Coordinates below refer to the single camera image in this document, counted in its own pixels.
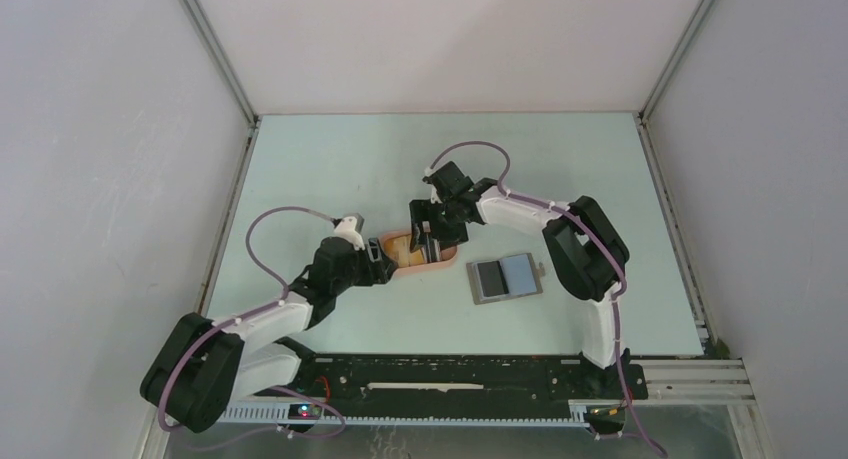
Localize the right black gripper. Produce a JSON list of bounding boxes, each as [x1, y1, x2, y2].
[[410, 197, 470, 252]]

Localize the pink oval tray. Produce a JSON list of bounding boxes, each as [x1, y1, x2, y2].
[[379, 230, 457, 277]]

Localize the grey card holder wallet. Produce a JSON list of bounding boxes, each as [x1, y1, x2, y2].
[[466, 253, 544, 305]]

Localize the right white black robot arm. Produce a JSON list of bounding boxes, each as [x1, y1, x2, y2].
[[409, 162, 630, 397]]

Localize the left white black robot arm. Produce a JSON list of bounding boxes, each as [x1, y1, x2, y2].
[[140, 237, 399, 433]]

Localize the yellow credit card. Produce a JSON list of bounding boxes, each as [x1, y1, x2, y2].
[[383, 234, 421, 268]]

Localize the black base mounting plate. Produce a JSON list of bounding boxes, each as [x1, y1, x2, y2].
[[288, 354, 649, 419]]

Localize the left controller board red led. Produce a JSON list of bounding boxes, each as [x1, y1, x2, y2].
[[287, 403, 323, 420]]

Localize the right controller board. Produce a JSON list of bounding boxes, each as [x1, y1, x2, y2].
[[585, 407, 626, 423]]

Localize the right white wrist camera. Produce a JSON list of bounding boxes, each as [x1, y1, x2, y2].
[[422, 167, 451, 204]]

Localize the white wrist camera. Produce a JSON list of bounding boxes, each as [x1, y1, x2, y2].
[[422, 167, 451, 204], [333, 213, 366, 251]]

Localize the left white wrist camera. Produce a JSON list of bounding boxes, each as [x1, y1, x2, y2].
[[333, 213, 366, 251]]

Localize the white cable duct strip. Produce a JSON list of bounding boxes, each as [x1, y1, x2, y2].
[[215, 401, 588, 427]]

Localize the aluminium frame rail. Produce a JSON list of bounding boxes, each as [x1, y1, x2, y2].
[[153, 357, 757, 408]]

